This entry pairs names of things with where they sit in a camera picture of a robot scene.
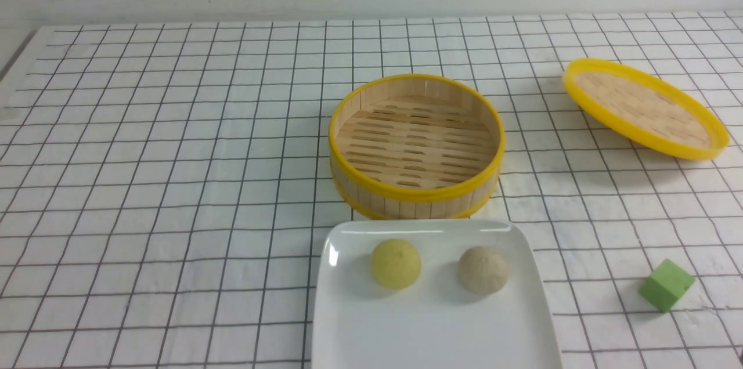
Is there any yellow steamed bun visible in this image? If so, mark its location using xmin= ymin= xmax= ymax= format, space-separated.
xmin=370 ymin=238 xmax=421 ymax=290

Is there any white steamed bun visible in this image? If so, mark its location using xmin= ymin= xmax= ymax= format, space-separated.
xmin=457 ymin=247 xmax=511 ymax=296

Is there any white square plate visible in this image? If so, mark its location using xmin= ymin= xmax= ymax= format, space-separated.
xmin=311 ymin=219 xmax=563 ymax=368

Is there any bamboo steamer basket yellow rim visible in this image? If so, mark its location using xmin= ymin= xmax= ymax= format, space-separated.
xmin=327 ymin=74 xmax=506 ymax=219

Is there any white checkered tablecloth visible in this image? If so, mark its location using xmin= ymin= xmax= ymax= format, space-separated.
xmin=1 ymin=10 xmax=742 ymax=368

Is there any bamboo steamer lid yellow rim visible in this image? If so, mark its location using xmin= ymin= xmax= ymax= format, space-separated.
xmin=562 ymin=58 xmax=730 ymax=162

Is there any green foam cube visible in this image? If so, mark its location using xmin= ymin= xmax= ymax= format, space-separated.
xmin=639 ymin=259 xmax=695 ymax=313

